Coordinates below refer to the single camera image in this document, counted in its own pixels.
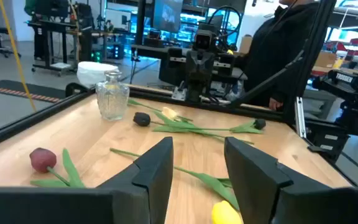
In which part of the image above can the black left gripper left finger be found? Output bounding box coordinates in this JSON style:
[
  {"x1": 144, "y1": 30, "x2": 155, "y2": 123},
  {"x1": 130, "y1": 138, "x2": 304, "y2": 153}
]
[{"x1": 0, "y1": 136, "x2": 174, "y2": 224}]

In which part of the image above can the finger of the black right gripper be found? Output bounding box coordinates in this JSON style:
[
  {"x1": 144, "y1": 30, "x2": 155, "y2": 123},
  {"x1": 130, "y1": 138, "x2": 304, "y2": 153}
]
[
  {"x1": 167, "y1": 47, "x2": 201, "y2": 85},
  {"x1": 200, "y1": 51, "x2": 236, "y2": 85}
]

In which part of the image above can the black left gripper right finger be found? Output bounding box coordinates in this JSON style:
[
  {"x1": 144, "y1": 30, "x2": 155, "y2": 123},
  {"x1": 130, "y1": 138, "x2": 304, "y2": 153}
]
[{"x1": 224, "y1": 136, "x2": 358, "y2": 224}]

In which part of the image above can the pale cream tulip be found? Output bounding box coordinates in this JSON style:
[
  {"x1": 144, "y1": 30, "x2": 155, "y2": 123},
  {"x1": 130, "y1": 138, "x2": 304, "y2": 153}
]
[{"x1": 152, "y1": 106, "x2": 195, "y2": 133}]

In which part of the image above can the green stem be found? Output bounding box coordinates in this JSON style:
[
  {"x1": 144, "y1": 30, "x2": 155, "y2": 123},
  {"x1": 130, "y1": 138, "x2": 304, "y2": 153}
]
[{"x1": 29, "y1": 147, "x2": 86, "y2": 189}]

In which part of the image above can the peach pink tulip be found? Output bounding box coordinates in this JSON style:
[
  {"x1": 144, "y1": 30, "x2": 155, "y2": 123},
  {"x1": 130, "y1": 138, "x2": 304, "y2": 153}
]
[{"x1": 109, "y1": 147, "x2": 241, "y2": 212}]

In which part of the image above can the clear crystal glass vase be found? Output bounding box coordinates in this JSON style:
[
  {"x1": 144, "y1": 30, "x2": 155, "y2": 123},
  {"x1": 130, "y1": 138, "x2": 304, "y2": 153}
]
[{"x1": 95, "y1": 70, "x2": 131, "y2": 121}]

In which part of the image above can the cardboard box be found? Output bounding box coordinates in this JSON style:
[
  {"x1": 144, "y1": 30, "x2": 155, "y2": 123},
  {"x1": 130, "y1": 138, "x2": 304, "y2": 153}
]
[
  {"x1": 313, "y1": 50, "x2": 337, "y2": 69},
  {"x1": 239, "y1": 34, "x2": 254, "y2": 54}
]

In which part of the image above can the black desk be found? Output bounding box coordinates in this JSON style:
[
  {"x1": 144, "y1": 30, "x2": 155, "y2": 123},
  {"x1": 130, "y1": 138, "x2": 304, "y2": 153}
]
[{"x1": 130, "y1": 43, "x2": 249, "y2": 86}]

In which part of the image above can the dark display screen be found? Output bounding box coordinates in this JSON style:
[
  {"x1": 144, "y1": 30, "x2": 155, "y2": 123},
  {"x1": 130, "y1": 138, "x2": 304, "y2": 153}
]
[{"x1": 152, "y1": 0, "x2": 185, "y2": 34}]

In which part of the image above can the person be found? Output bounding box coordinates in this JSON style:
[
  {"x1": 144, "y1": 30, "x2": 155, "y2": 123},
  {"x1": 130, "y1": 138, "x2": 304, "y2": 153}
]
[{"x1": 240, "y1": 0, "x2": 323, "y2": 111}]

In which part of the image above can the black computer with green lights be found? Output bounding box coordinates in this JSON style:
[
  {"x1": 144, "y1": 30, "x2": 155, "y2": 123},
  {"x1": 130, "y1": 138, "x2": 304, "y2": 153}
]
[{"x1": 90, "y1": 49, "x2": 104, "y2": 63}]

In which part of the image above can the white plastic bin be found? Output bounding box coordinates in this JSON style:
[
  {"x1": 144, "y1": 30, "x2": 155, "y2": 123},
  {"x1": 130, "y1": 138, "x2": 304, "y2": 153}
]
[{"x1": 76, "y1": 61, "x2": 119, "y2": 89}]

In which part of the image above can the black equipment cart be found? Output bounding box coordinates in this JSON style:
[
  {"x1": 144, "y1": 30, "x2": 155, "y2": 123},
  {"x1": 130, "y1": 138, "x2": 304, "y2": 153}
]
[{"x1": 23, "y1": 0, "x2": 93, "y2": 77}]

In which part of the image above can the black mat with orange stripes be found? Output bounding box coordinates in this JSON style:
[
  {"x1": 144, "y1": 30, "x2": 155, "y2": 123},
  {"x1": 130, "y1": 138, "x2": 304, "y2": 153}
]
[{"x1": 0, "y1": 79, "x2": 67, "y2": 104}]

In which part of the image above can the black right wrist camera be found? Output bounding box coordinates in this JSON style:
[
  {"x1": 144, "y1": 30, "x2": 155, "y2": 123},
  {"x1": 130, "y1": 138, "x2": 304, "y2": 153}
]
[{"x1": 194, "y1": 29, "x2": 214, "y2": 50}]

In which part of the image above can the yellow hanging cable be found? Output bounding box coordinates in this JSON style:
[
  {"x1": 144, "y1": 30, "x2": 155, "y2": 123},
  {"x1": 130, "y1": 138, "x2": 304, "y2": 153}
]
[{"x1": 0, "y1": 0, "x2": 37, "y2": 113}]

